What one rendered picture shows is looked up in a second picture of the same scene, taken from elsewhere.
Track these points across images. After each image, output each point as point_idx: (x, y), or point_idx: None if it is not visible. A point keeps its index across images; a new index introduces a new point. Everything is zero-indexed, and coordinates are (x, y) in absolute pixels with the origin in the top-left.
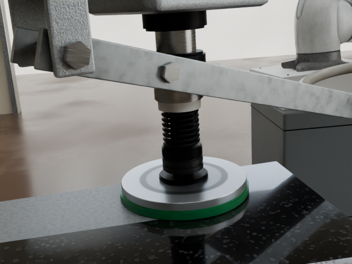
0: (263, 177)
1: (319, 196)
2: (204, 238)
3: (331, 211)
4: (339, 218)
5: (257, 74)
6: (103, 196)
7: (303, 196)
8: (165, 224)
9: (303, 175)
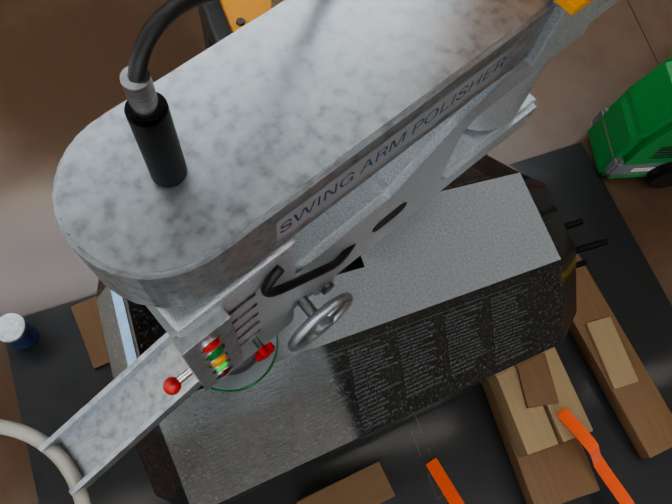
0: None
1: (135, 334)
2: None
3: (135, 310)
4: (133, 302)
5: (160, 337)
6: (290, 337)
7: (147, 334)
8: None
9: None
